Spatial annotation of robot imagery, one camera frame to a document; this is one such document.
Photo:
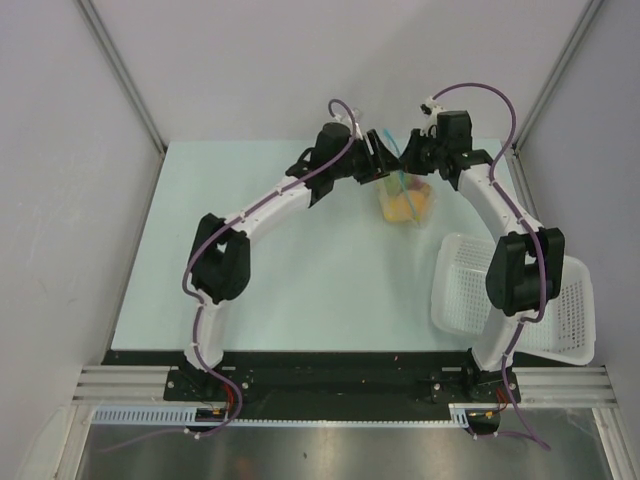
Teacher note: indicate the aluminium corner post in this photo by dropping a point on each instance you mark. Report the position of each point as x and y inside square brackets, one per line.
[568, 52]
[108, 48]

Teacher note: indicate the yellow fake banana bunch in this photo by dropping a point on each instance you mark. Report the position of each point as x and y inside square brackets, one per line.
[399, 209]

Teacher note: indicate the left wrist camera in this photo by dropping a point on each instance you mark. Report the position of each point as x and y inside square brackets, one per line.
[352, 118]

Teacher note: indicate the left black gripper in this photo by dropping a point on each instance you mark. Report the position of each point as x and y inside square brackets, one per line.
[376, 164]

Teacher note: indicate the clear zip top bag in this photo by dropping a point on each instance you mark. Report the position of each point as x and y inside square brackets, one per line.
[405, 177]

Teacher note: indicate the green fake apple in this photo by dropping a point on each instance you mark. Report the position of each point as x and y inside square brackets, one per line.
[394, 186]

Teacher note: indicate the aluminium frame rail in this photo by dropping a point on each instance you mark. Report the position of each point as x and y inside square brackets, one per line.
[544, 387]

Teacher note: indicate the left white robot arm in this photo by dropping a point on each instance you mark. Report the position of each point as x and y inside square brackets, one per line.
[219, 264]

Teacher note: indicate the orange fake fruit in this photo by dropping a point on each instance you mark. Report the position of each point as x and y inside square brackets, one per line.
[422, 199]

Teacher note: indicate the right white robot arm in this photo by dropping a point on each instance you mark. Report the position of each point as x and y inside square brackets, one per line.
[472, 174]

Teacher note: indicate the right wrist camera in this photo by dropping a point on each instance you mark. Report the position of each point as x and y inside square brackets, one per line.
[430, 108]

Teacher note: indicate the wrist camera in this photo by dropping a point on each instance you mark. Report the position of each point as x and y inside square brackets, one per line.
[352, 118]
[430, 108]

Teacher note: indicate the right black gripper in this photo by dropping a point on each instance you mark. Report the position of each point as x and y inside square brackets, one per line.
[409, 158]

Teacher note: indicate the left aluminium corner post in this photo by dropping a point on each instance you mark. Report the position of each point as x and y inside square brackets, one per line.
[108, 48]

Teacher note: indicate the right aluminium corner post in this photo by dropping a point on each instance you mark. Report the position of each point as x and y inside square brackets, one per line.
[568, 52]

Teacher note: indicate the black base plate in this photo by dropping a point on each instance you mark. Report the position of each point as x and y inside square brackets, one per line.
[437, 376]

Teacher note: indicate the white perforated plastic basket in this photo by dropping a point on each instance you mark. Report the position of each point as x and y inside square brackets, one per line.
[476, 279]

